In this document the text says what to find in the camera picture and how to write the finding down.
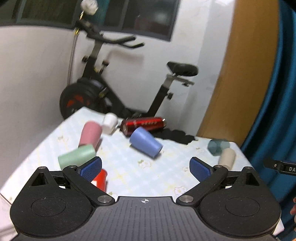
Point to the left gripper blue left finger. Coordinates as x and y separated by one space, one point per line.
90 169

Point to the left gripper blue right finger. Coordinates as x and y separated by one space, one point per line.
199 169

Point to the beige plastic cup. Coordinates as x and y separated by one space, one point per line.
227 158

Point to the small red plastic cup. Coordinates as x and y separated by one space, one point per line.
100 180

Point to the green plastic cup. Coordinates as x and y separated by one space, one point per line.
77 156

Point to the transparent teal plastic cup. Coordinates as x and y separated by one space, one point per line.
216 146

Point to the pink plastic cup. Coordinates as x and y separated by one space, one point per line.
91 134

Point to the small white plastic cup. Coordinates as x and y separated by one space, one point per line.
109 123

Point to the blue plastic cup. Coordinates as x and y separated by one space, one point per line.
145 142

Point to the person's hand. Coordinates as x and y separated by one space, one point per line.
293 210

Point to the teal blue curtain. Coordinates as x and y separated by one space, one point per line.
273 132

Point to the black cloth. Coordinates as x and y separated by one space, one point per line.
176 135

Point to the floral light blue tablecloth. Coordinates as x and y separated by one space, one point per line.
129 172

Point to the red metal thermos bottle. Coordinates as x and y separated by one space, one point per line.
129 125

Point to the wooden door panel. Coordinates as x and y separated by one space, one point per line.
246 72

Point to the dark window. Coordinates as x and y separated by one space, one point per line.
154 19

